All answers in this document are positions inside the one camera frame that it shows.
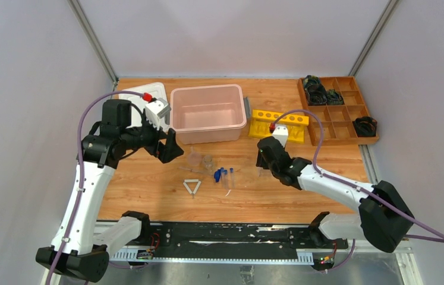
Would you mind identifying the clear syringe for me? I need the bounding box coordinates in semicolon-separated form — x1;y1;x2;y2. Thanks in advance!
179;166;212;176

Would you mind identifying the small glass flask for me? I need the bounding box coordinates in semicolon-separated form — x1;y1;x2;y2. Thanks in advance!
202;155;216;172

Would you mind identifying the blue capped tube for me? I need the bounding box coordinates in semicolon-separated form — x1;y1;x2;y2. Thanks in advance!
223;169;230;191
220;167;225;188
229;168;235;189

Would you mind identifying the blue clip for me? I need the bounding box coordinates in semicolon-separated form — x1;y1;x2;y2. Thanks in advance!
213;169;222;183

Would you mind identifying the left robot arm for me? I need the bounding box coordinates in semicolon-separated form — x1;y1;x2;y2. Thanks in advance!
35;94;184;283

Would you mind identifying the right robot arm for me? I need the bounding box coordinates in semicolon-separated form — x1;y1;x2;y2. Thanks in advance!
257;137;414;253

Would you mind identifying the yellow test tube rack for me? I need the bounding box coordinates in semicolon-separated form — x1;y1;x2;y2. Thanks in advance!
248;109;309;143

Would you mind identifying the white clay triangle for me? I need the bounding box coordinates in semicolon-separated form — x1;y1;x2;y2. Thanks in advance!
182;179;201;199

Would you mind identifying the white bin lid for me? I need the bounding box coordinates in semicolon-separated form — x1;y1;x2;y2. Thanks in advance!
118;82;168;131

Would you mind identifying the pink plastic bin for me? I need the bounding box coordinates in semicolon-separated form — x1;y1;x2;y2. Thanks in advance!
170;84;247;144

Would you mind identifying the wooden compartment tray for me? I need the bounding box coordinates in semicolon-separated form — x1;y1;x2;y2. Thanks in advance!
297;76;379;146

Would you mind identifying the rolled dark tie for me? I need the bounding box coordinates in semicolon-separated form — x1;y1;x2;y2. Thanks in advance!
303;75;327;106

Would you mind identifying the rolled green tie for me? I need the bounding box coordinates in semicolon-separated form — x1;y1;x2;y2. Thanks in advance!
326;89;344;106

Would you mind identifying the rolled black tie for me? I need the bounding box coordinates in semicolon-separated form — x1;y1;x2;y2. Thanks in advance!
352;116;378;137

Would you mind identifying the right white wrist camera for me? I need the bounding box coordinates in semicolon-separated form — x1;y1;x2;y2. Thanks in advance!
272;124;289;148

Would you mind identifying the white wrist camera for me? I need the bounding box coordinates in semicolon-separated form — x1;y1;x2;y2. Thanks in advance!
272;124;289;148
144;98;171;133

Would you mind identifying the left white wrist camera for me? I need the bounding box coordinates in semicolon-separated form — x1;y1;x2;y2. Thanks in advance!
144;98;171;133

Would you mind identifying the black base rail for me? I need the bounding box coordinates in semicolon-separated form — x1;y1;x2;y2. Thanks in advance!
103;221;348;272

